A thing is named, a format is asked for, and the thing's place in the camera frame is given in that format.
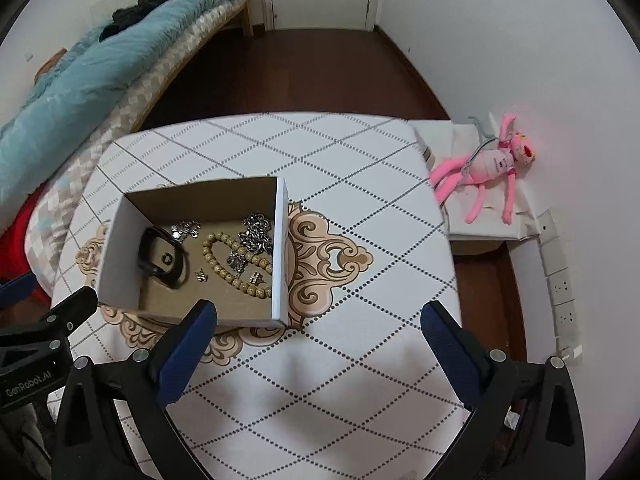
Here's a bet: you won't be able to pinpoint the checkered mattress pad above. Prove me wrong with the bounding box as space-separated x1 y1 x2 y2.
24 0 250 295

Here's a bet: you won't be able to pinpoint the thick silver chain bracelet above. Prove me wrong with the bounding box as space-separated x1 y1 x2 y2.
226 212 275 271

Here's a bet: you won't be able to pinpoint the pink panther plush toy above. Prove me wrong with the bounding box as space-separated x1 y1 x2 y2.
430 114 536 226

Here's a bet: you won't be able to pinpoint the gold earring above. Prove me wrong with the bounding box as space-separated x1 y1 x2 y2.
195 270 208 283

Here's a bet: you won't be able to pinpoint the white power strip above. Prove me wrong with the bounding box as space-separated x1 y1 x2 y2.
536 209 584 365

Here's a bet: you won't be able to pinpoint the black clothes on bed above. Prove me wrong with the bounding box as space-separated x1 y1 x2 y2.
99 0 169 42

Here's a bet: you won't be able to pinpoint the red bed sheet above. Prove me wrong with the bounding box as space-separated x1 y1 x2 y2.
1 185 51 309

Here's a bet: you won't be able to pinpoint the wooden bead bracelet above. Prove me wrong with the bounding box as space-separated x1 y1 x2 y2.
200 231 275 300

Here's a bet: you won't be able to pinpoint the white diamond pattern tablecloth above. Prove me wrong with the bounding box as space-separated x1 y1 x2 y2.
52 113 465 479

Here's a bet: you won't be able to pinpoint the white cardboard box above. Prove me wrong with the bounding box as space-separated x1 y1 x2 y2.
96 177 288 328

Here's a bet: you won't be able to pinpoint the light blue quilt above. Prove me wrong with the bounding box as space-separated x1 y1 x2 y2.
1 0 226 216

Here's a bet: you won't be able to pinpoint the white cloth bag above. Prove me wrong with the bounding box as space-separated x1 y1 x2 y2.
410 114 538 242

